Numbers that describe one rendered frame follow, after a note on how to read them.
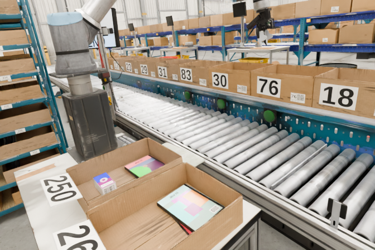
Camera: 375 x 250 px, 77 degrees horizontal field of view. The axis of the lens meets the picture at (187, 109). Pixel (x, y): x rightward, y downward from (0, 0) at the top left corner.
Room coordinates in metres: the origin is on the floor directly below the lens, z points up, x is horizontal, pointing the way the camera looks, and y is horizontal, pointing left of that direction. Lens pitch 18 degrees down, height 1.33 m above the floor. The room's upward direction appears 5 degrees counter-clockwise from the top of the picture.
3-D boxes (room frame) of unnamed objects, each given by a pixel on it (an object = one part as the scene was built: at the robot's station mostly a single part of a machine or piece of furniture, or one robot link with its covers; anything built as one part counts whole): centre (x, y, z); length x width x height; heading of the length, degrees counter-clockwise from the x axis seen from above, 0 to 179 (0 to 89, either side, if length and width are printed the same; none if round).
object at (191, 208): (0.64, 0.02, 0.78); 0.19 x 0.14 x 0.02; 42
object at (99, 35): (1.90, 0.62, 1.11); 0.12 x 0.05 x 0.88; 36
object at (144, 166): (0.89, 0.19, 0.78); 0.19 x 0.14 x 0.02; 41
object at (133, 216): (0.57, 0.09, 0.80); 0.38 x 0.28 x 0.10; 127
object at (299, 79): (1.40, -0.65, 0.96); 0.39 x 0.29 x 0.17; 37
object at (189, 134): (1.37, -0.11, 0.72); 0.52 x 0.05 x 0.05; 126
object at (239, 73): (1.72, -0.42, 0.96); 0.39 x 0.29 x 0.17; 36
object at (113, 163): (0.83, 0.27, 0.80); 0.38 x 0.28 x 0.10; 128
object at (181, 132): (1.43, -0.07, 0.72); 0.52 x 0.05 x 0.05; 126
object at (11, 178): (1.81, 1.37, 0.39); 0.40 x 0.30 x 0.10; 127
